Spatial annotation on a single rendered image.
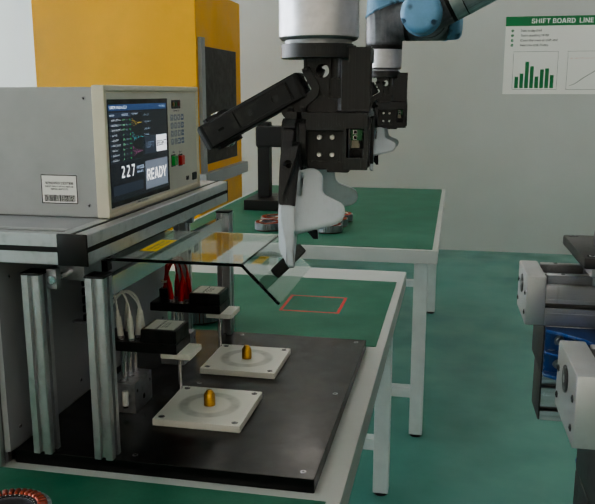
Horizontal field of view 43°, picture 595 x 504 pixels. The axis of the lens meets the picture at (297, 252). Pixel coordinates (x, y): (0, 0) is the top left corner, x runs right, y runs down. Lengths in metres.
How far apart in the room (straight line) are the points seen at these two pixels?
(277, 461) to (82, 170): 0.54
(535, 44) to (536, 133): 0.70
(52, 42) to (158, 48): 0.72
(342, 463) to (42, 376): 0.47
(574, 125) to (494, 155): 0.66
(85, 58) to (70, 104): 3.97
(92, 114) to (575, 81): 5.60
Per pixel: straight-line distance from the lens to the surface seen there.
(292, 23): 0.72
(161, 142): 1.43
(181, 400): 1.37
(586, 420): 0.96
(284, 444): 1.23
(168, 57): 4.98
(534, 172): 6.56
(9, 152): 1.30
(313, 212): 0.69
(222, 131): 0.74
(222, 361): 1.55
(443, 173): 6.53
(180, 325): 1.32
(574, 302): 1.43
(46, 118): 1.26
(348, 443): 1.29
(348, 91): 0.72
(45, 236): 1.13
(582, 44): 6.58
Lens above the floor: 1.31
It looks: 12 degrees down
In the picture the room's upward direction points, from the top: straight up
